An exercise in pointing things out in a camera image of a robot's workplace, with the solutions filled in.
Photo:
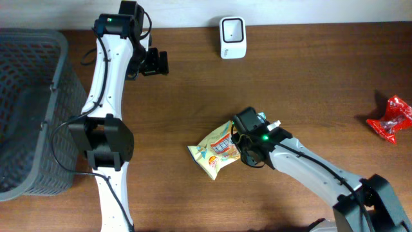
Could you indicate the grey plastic basket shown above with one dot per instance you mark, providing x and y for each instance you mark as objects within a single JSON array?
[{"x": 39, "y": 91}]

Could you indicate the white barcode scanner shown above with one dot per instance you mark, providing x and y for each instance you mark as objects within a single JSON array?
[{"x": 233, "y": 39}]

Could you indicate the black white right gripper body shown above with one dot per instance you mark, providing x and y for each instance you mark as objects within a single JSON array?
[{"x": 237, "y": 142}]

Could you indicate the red snack bag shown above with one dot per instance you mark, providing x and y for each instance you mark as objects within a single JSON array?
[{"x": 397, "y": 117}]

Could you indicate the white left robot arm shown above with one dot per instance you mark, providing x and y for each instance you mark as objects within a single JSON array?
[{"x": 124, "y": 51}]

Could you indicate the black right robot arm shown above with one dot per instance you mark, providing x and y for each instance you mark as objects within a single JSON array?
[{"x": 358, "y": 204}]

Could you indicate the yellow snack bag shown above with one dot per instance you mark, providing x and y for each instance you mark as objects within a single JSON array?
[{"x": 216, "y": 150}]

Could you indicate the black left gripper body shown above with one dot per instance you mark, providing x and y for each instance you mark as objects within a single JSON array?
[{"x": 163, "y": 63}]

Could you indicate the teal tissue pack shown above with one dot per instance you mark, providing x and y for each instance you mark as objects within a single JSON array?
[{"x": 262, "y": 115}]

